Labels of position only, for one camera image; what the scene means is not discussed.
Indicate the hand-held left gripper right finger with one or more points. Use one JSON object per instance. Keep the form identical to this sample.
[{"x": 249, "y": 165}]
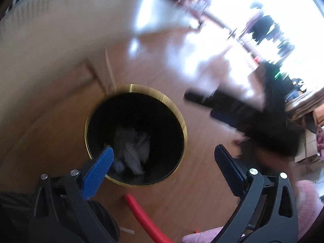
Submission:
[{"x": 225, "y": 164}]

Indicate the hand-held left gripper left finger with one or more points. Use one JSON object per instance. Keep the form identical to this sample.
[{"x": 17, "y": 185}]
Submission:
[{"x": 97, "y": 172}]

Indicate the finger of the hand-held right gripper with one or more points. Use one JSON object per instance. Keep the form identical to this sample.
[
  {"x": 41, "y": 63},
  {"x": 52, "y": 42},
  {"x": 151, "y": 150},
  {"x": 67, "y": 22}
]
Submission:
[
  {"x": 217, "y": 100},
  {"x": 225, "y": 118}
]

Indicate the blue white paper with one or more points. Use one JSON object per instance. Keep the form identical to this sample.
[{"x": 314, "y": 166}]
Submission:
[{"x": 118, "y": 165}]

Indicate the white tissue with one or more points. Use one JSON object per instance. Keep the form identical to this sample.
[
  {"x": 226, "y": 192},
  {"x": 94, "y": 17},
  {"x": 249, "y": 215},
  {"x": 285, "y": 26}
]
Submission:
[{"x": 134, "y": 151}]

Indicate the black gold rimmed trash bin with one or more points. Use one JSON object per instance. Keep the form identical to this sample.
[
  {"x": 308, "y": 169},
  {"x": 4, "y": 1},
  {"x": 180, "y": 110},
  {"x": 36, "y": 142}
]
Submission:
[{"x": 157, "y": 121}]

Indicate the person's right hand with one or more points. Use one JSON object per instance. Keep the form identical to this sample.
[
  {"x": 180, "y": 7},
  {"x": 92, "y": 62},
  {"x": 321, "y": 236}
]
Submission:
[{"x": 272, "y": 160}]

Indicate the cardboard box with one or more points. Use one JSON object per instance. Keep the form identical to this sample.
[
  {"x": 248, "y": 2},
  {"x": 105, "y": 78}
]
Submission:
[{"x": 310, "y": 136}]

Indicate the white paper strip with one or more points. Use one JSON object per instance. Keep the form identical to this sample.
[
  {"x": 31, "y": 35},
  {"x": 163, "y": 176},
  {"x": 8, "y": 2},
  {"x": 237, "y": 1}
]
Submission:
[{"x": 127, "y": 230}]

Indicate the red foam tube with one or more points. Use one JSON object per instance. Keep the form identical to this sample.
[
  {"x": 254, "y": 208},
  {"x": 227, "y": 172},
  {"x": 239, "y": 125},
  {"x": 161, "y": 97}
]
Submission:
[{"x": 146, "y": 220}]

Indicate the pink fuzzy clothing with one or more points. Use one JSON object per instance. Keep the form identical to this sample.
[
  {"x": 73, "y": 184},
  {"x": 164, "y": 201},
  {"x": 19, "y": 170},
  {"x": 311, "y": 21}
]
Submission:
[{"x": 202, "y": 236}]

